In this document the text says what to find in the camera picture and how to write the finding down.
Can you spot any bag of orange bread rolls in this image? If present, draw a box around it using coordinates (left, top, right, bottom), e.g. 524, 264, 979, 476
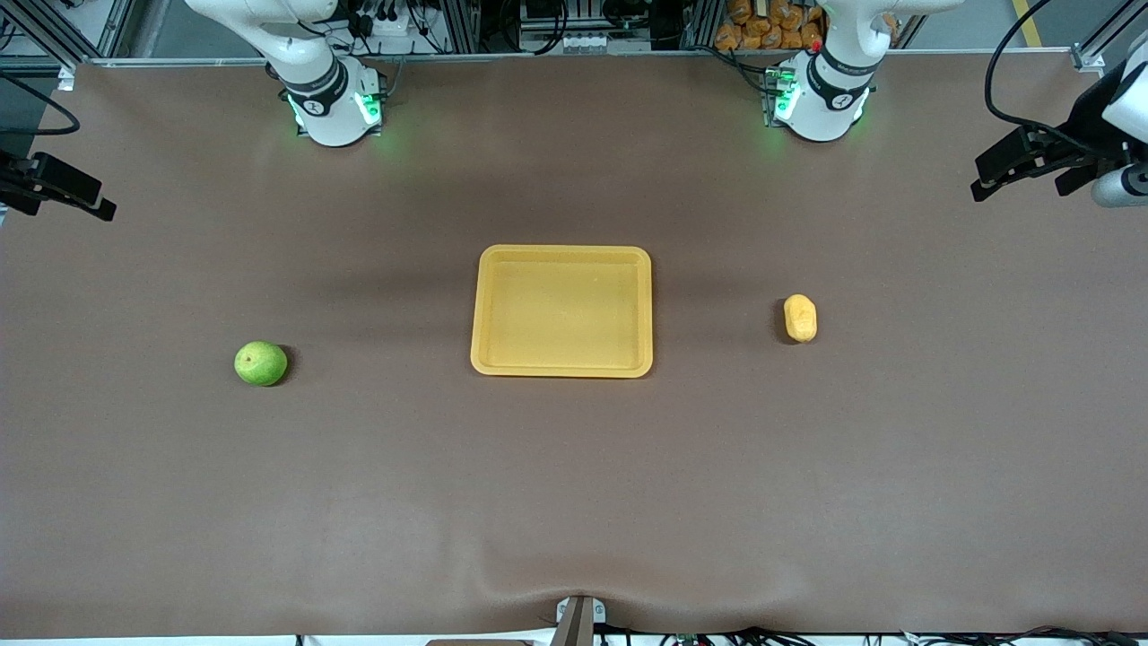
715, 0, 828, 51

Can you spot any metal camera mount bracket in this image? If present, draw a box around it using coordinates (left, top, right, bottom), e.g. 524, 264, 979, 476
551, 595, 607, 646

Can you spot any aluminium table edge rail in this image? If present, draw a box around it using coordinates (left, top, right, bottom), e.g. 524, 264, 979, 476
76, 48, 1077, 68

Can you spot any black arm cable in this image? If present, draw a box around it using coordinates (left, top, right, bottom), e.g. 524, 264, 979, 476
0, 74, 82, 137
983, 0, 1091, 159

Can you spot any grey electronics box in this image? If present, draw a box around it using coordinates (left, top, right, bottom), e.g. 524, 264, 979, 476
518, 0, 631, 53

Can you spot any white power strip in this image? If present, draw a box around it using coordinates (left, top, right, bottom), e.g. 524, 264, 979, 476
354, 7, 422, 37

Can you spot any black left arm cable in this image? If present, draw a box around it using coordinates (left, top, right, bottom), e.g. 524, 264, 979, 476
983, 0, 1091, 159

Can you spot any brown table mat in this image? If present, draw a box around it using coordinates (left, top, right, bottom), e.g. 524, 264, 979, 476
0, 52, 1148, 640

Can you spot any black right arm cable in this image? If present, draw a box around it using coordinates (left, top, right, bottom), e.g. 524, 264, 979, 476
0, 74, 82, 137

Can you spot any yellow potato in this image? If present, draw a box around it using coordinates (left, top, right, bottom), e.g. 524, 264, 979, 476
783, 293, 819, 344

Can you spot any aluminium frame profile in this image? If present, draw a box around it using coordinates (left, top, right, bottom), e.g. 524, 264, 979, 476
0, 0, 80, 91
1071, 7, 1148, 74

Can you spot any yellow plastic tray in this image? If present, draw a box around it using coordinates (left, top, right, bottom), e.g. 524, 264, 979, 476
471, 244, 654, 379

